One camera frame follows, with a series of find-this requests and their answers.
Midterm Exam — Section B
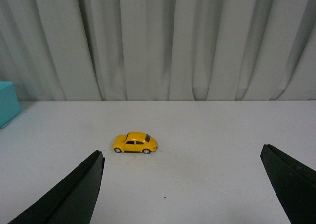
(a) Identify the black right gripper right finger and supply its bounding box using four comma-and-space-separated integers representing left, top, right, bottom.
260, 144, 316, 224

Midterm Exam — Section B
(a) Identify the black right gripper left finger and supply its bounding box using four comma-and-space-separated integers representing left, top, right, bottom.
10, 150, 105, 224

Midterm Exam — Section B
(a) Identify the yellow beetle toy car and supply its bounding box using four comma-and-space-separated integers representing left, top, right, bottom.
112, 132, 158, 154

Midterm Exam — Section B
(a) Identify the turquoise plastic storage box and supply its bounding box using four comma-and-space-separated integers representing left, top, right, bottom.
0, 81, 21, 128

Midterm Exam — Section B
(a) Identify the white pleated curtain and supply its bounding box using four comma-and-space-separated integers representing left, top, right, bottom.
0, 0, 316, 101

